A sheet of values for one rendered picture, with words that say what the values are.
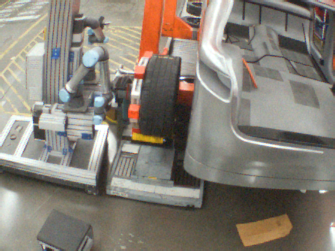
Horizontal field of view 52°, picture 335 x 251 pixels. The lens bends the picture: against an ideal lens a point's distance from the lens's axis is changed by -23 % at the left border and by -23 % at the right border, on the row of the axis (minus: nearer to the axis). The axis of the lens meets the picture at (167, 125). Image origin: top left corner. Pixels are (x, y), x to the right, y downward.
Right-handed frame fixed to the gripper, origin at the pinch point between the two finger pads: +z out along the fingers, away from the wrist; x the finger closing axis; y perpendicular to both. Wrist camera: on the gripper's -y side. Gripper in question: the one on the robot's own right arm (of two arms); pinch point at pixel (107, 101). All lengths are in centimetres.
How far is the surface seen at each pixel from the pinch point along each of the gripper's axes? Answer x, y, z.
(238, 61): -97, 48, 3
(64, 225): 14, -49, -104
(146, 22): -16, 51, 65
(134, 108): -24.3, 5.4, -16.5
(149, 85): -33.4, 21.8, -9.3
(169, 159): -52, -61, 20
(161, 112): -43.7, 4.8, -15.8
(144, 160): -31, -61, 14
